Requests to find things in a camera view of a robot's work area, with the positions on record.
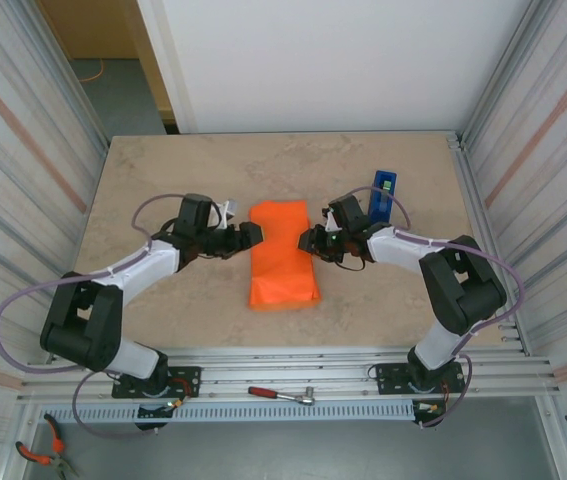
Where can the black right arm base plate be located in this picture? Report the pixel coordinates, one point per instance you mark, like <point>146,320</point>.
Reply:
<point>388,375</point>

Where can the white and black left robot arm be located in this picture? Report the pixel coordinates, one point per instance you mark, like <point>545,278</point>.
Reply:
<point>148,265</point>

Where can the yellow power connector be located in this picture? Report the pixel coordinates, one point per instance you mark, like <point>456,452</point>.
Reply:
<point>433,408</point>
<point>173,402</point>

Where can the aluminium side rail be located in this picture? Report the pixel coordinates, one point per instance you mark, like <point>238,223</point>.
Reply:
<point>483,225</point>

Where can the aluminium mounting rail frame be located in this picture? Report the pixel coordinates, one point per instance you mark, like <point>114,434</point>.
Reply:
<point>288,372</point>

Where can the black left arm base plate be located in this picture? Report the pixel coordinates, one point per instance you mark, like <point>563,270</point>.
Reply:
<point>188,375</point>

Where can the blue tape dispenser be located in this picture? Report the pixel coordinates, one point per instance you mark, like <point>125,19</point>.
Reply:
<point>378,207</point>

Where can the green tape roll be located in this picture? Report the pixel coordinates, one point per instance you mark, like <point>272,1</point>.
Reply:
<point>387,184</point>

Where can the wooden door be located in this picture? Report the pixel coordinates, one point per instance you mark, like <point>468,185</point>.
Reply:
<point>153,75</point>

